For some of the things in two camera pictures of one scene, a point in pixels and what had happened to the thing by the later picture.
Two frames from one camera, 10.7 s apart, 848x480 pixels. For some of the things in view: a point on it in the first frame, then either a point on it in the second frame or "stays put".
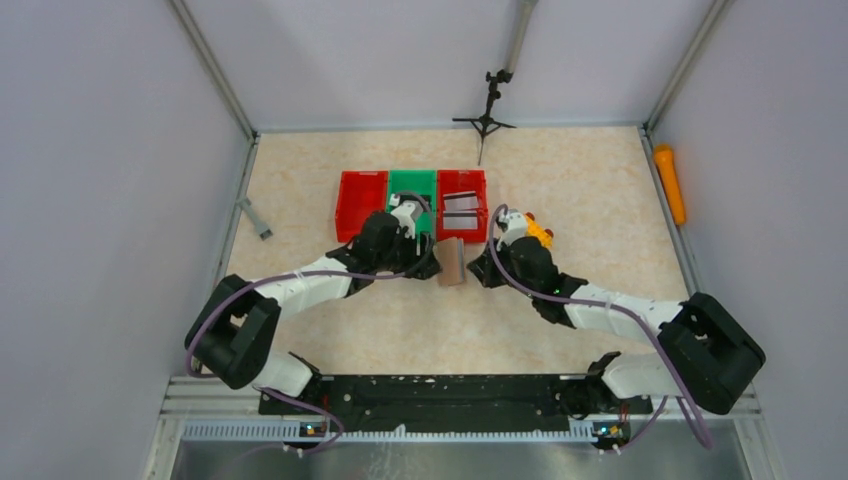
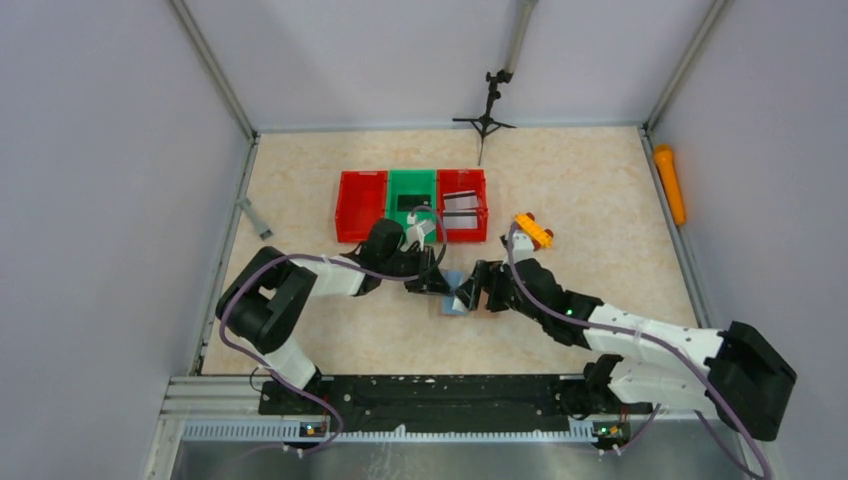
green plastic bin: x=417 y=181 stays put
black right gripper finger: x=486 y=270 -> x=469 y=292
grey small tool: x=244 y=204 stays put
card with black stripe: x=461 y=200 stays put
